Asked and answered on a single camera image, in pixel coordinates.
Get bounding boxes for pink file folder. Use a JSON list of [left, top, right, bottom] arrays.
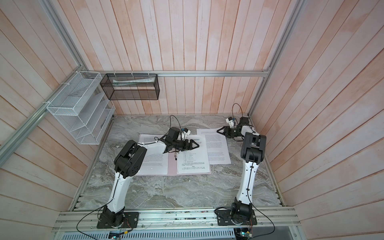
[[136, 134, 212, 177]]

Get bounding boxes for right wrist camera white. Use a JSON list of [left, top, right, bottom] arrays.
[[226, 117, 236, 128]]

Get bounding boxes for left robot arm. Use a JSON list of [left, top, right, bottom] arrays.
[[97, 127, 200, 229]]

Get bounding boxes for printed paper sheets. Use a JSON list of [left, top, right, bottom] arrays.
[[177, 135, 211, 175]]

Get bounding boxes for aluminium front rail frame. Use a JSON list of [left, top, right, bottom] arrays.
[[52, 207, 306, 240]]

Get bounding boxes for printed paper sheet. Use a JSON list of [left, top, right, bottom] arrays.
[[137, 134, 169, 176], [197, 129, 231, 165]]

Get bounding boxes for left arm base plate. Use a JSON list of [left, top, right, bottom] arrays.
[[97, 212, 139, 229]]

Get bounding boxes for black mesh wall basket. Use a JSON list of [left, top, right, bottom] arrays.
[[101, 73, 160, 101]]

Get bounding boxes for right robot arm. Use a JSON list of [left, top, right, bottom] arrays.
[[217, 117, 267, 225]]

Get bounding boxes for white wire mesh file rack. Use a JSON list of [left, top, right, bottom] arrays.
[[47, 72, 115, 145]]

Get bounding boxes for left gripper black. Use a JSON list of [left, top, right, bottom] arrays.
[[172, 139, 200, 152]]

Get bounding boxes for paper in black basket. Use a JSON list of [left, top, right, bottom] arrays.
[[112, 77, 156, 90]]

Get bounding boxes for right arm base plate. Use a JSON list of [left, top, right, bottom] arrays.
[[214, 209, 258, 226]]

